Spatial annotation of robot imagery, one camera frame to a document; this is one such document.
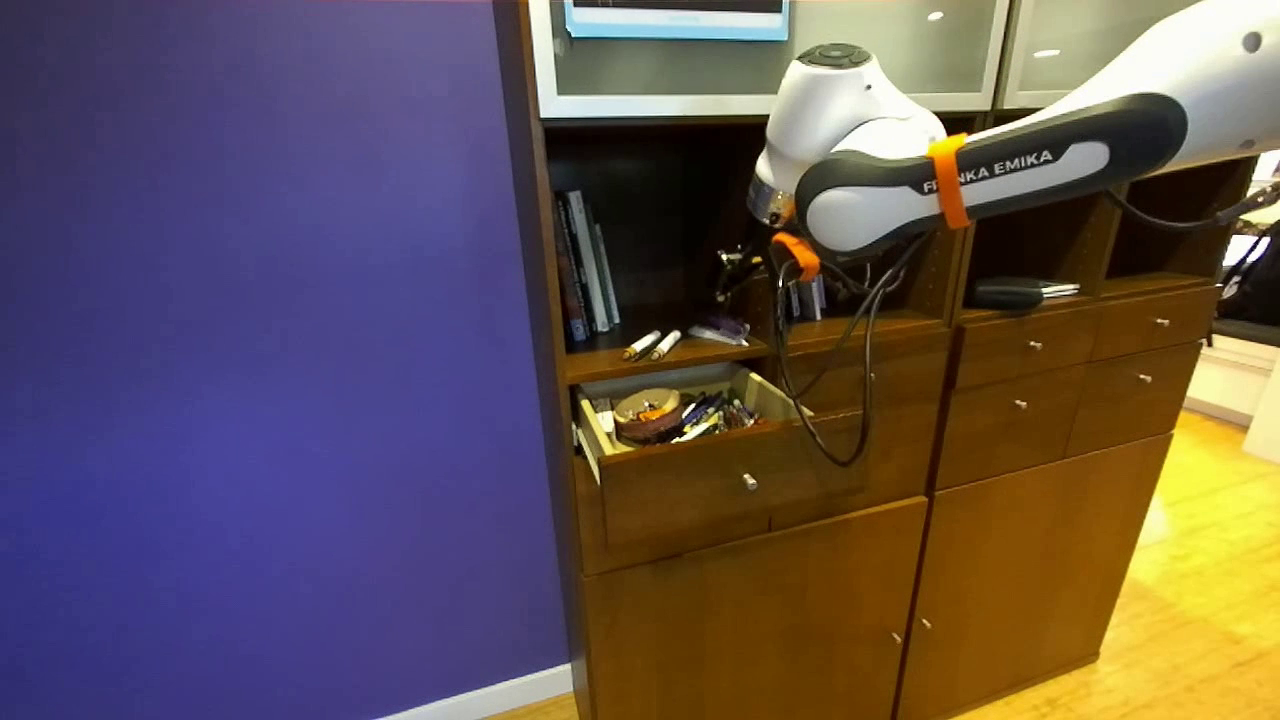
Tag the wooden cabinet door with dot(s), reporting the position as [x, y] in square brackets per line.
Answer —
[745, 626]
[1027, 574]

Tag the white flat book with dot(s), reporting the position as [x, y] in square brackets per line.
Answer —
[1061, 290]

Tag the dark upright book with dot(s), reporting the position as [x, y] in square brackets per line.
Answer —
[568, 283]

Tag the frosted glass cabinet door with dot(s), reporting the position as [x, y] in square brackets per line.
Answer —
[640, 73]
[1064, 42]

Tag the small silver knob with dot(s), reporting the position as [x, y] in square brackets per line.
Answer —
[1034, 347]
[749, 483]
[899, 636]
[925, 623]
[1022, 401]
[1143, 379]
[1160, 323]

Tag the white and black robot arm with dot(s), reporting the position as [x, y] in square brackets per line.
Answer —
[866, 107]

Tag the wooden drawer with cream interior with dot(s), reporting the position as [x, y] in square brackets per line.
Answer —
[692, 497]

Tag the white baseboard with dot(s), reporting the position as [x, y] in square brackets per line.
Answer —
[494, 695]

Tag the thin grey upright book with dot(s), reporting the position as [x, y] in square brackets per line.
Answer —
[610, 279]

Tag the blue framed picture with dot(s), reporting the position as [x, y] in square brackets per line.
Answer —
[675, 24]

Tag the dark bag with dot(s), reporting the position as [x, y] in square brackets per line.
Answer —
[1262, 283]

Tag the black flat case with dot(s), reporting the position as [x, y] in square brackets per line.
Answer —
[1010, 290]

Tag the items inside drawer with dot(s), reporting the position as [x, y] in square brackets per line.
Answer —
[650, 414]

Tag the silver pen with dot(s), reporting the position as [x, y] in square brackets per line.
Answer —
[699, 431]

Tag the closed wooden drawer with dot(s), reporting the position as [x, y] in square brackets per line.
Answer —
[1135, 401]
[1027, 353]
[1015, 431]
[904, 361]
[1158, 331]

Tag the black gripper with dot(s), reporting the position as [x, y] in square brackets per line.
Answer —
[763, 267]

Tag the brown wooden shelf cabinet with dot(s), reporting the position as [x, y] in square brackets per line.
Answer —
[1027, 574]
[745, 626]

